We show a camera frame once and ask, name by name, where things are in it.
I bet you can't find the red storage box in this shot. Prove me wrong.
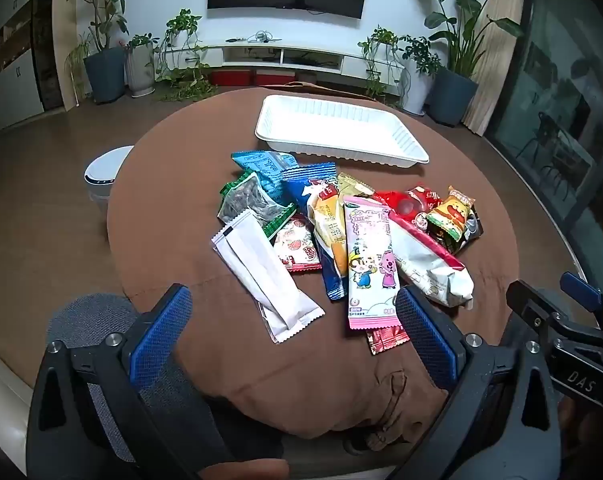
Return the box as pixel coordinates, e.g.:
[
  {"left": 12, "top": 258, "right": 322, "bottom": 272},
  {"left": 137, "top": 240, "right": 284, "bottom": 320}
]
[
  {"left": 210, "top": 70, "right": 254, "bottom": 87},
  {"left": 254, "top": 70, "right": 298, "bottom": 87}
]

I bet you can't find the small red white packet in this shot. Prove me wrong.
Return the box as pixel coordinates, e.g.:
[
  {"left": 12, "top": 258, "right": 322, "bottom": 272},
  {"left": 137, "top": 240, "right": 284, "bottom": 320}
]
[{"left": 406, "top": 182, "right": 443, "bottom": 216}]

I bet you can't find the black snack packet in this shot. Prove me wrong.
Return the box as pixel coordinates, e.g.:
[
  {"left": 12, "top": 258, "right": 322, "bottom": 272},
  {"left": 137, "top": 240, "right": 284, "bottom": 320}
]
[{"left": 441, "top": 210, "right": 484, "bottom": 255}]

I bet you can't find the dark red snack packet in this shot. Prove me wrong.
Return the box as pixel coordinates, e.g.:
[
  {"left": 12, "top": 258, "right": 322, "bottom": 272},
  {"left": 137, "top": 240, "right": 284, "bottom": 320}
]
[{"left": 365, "top": 325, "right": 411, "bottom": 356}]

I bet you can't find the orange green snack packet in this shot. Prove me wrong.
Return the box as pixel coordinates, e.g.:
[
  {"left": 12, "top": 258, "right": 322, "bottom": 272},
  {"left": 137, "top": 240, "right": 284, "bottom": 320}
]
[{"left": 425, "top": 186, "right": 476, "bottom": 246}]

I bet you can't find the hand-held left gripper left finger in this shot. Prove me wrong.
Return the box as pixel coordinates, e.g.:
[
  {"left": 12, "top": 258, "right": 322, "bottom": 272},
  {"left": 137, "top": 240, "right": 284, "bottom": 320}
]
[{"left": 26, "top": 282, "right": 204, "bottom": 480}]

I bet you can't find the green seed packet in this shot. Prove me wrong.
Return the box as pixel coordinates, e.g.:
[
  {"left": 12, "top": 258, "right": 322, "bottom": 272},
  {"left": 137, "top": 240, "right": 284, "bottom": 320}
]
[{"left": 217, "top": 171, "right": 298, "bottom": 238}]

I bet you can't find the red clear-window candy packet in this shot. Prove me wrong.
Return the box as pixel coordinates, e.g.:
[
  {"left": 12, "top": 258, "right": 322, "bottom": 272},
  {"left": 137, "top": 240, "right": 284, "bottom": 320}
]
[{"left": 371, "top": 187, "right": 432, "bottom": 226}]

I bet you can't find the grey white planter pot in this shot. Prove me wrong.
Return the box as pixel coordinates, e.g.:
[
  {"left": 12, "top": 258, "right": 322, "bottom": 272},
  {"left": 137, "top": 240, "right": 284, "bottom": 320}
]
[{"left": 126, "top": 44, "right": 156, "bottom": 97}]

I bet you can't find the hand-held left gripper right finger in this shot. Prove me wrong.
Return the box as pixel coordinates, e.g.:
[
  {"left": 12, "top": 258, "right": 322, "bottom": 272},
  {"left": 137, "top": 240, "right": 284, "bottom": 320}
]
[{"left": 386, "top": 285, "right": 567, "bottom": 480}]

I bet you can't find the white TV cabinet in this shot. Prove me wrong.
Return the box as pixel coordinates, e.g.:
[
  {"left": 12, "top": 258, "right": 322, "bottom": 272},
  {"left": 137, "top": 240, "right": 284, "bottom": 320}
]
[{"left": 201, "top": 40, "right": 412, "bottom": 86}]

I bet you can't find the black wall panel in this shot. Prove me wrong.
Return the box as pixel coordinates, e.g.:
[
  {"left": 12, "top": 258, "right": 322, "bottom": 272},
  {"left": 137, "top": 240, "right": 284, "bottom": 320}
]
[{"left": 31, "top": 0, "right": 64, "bottom": 111}]

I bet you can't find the white wall cabinet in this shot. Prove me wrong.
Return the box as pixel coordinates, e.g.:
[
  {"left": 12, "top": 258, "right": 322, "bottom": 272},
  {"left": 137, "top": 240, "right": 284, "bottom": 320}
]
[{"left": 0, "top": 0, "right": 47, "bottom": 136}]

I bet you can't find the blue bread packet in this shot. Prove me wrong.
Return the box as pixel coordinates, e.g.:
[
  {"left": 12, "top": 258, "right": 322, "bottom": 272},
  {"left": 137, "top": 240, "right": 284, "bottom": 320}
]
[{"left": 280, "top": 162, "right": 349, "bottom": 302}]

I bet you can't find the thin trailing plant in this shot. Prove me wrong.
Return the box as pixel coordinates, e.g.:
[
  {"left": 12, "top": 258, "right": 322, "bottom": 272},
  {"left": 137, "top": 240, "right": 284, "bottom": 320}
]
[{"left": 357, "top": 25, "right": 407, "bottom": 106}]

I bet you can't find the white packet with red stripe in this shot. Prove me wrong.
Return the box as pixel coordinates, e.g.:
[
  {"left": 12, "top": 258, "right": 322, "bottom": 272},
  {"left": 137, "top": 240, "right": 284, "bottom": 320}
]
[{"left": 387, "top": 207, "right": 475, "bottom": 310}]

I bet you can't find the beige curtain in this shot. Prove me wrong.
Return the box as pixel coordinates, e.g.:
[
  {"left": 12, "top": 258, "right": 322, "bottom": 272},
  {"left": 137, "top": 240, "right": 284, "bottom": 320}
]
[{"left": 462, "top": 0, "right": 529, "bottom": 136}]

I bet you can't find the white plastic tray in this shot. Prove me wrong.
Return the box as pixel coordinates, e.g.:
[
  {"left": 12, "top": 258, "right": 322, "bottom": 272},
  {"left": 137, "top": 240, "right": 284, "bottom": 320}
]
[{"left": 254, "top": 94, "right": 430, "bottom": 167}]

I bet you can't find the bushy green plant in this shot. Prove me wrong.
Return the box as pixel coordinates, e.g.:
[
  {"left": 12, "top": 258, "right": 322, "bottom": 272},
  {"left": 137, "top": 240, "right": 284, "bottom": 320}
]
[{"left": 399, "top": 35, "right": 442, "bottom": 78}]

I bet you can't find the white packet with red prints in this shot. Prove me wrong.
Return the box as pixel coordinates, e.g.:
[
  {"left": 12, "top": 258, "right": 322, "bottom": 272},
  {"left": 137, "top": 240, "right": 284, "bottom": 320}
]
[{"left": 271, "top": 214, "right": 323, "bottom": 273}]

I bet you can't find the trailing vine plant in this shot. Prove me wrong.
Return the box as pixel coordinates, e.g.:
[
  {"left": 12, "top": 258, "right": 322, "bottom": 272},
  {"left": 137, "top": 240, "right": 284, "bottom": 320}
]
[{"left": 154, "top": 8, "right": 219, "bottom": 103}]

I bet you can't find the teal blue snack packet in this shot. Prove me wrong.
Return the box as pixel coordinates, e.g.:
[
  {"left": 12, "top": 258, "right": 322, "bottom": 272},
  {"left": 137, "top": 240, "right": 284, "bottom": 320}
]
[{"left": 230, "top": 151, "right": 299, "bottom": 206}]

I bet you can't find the pink cartoon packet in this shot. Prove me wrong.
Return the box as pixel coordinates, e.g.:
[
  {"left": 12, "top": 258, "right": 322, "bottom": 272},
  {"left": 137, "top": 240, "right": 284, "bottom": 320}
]
[{"left": 342, "top": 194, "right": 401, "bottom": 331}]

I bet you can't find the grey mesh chair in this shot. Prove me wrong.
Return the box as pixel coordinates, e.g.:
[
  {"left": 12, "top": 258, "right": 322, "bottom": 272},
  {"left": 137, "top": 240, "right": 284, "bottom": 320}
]
[{"left": 46, "top": 292, "right": 222, "bottom": 463}]

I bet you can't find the white round stool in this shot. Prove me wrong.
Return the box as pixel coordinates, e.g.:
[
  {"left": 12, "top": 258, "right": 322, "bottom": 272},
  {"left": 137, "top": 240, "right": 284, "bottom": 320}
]
[{"left": 84, "top": 145, "right": 135, "bottom": 206}]

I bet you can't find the gold snack packet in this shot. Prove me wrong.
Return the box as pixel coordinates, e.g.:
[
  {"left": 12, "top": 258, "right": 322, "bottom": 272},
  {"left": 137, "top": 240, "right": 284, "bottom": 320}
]
[{"left": 336, "top": 172, "right": 377, "bottom": 199}]

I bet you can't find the large broad-leaf plant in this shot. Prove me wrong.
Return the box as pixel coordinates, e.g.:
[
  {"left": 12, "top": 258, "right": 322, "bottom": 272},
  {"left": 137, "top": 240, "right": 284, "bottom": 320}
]
[{"left": 405, "top": 0, "right": 525, "bottom": 78}]

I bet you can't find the long white packet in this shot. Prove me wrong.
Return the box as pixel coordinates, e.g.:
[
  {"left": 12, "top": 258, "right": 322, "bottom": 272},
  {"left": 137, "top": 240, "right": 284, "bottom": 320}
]
[{"left": 210, "top": 210, "right": 326, "bottom": 345}]

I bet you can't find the blue planter pot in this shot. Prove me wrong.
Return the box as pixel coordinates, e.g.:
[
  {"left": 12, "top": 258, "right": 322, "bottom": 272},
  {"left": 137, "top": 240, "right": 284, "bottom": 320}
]
[
  {"left": 83, "top": 48, "right": 128, "bottom": 105},
  {"left": 428, "top": 66, "right": 479, "bottom": 127}
]

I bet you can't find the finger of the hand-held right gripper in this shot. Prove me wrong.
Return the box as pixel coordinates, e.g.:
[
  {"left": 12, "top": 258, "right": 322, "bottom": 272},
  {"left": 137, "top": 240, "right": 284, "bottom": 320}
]
[
  {"left": 505, "top": 280, "right": 603, "bottom": 348},
  {"left": 560, "top": 271, "right": 603, "bottom": 321}
]

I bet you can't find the glass sliding door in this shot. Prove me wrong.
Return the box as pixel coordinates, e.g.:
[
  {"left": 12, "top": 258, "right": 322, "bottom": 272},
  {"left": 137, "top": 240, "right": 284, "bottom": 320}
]
[{"left": 484, "top": 0, "right": 603, "bottom": 261}]

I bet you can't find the black chair behind glass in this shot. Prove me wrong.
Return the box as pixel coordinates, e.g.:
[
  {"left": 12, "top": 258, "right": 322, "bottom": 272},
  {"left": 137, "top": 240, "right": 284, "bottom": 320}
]
[{"left": 516, "top": 110, "right": 597, "bottom": 201}]

